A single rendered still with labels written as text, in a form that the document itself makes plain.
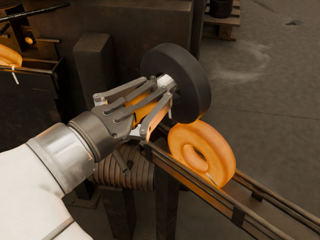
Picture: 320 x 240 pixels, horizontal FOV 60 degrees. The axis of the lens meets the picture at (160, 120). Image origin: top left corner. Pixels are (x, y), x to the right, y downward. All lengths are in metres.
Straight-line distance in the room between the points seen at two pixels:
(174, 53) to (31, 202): 0.30
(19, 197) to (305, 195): 1.32
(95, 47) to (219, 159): 0.42
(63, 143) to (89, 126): 0.04
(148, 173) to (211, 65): 1.43
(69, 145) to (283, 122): 1.52
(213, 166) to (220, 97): 1.31
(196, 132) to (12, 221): 0.32
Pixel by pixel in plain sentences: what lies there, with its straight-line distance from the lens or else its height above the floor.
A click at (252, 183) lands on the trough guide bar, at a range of 0.58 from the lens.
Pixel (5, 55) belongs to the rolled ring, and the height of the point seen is 0.77.
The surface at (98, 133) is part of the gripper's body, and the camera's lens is 0.39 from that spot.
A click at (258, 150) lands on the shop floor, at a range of 1.58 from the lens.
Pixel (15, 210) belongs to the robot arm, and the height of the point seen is 0.88.
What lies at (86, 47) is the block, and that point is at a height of 0.80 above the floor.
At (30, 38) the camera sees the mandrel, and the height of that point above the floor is 0.75.
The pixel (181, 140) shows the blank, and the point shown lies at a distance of 0.56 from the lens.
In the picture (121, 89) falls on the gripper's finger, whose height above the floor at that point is 0.87.
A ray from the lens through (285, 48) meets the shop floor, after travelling 2.48.
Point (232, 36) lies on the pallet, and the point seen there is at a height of 0.02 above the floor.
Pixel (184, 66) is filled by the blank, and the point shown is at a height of 0.91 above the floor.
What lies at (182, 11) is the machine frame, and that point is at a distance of 0.74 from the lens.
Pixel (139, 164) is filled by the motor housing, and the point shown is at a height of 0.52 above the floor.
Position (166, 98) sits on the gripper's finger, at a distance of 0.45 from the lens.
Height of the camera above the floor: 1.17
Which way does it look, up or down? 45 degrees down
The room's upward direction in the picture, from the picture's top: straight up
